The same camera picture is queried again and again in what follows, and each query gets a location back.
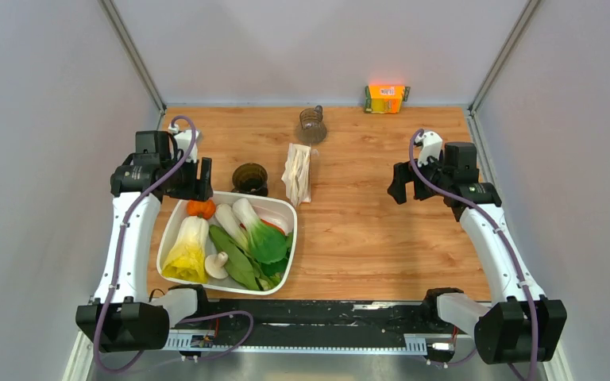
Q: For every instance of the white mushroom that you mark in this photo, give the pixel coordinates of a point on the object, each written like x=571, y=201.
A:
x=215, y=265

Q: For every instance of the orange green carton box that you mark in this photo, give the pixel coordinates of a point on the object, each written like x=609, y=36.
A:
x=385, y=99

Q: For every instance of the clear glass coffee server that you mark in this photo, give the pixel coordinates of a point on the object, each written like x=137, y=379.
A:
x=311, y=129

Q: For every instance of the red chili pepper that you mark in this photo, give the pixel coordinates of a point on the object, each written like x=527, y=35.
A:
x=273, y=226

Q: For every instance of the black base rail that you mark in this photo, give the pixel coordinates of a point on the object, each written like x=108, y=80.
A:
x=320, y=327

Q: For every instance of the white bok choy stalk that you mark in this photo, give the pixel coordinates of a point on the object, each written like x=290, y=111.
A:
x=227, y=220

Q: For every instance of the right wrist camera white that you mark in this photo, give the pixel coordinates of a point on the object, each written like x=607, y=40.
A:
x=430, y=144

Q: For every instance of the green bok choy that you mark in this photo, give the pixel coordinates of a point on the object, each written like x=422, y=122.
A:
x=266, y=244

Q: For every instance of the dark green leaf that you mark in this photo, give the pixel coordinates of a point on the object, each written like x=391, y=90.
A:
x=238, y=265

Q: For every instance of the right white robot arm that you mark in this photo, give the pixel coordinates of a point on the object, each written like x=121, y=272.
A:
x=522, y=325

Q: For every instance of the pack of paper filters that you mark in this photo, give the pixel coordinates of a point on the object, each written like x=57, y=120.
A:
x=297, y=173

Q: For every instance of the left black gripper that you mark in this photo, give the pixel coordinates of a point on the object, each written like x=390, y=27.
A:
x=197, y=189

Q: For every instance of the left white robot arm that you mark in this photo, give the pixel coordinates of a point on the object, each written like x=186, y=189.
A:
x=120, y=316

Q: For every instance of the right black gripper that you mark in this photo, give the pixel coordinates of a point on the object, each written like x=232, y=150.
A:
x=403, y=174

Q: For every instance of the dark brown coffee dripper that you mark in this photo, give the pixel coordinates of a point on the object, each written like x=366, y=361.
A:
x=250, y=178

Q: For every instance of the orange small pumpkin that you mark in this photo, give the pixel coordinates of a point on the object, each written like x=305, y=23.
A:
x=203, y=209

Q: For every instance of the yellow napa cabbage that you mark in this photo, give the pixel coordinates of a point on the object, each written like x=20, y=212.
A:
x=186, y=259

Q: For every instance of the white rectangular tray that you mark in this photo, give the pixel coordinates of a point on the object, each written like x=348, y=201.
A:
x=274, y=211

